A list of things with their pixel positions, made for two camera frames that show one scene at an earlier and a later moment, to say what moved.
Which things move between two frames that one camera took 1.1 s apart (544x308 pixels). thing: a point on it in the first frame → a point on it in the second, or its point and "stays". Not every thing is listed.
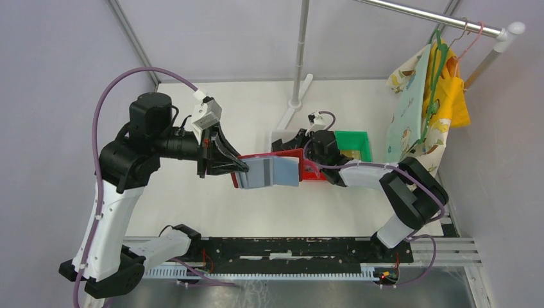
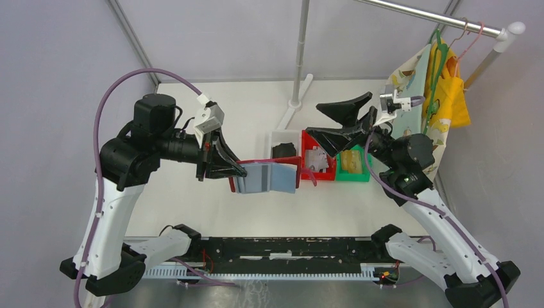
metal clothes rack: x=505 y=36 stays
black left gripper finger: x=224 y=158 stays
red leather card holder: x=296 y=153 → x=279 y=174
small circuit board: x=387 y=275 stays
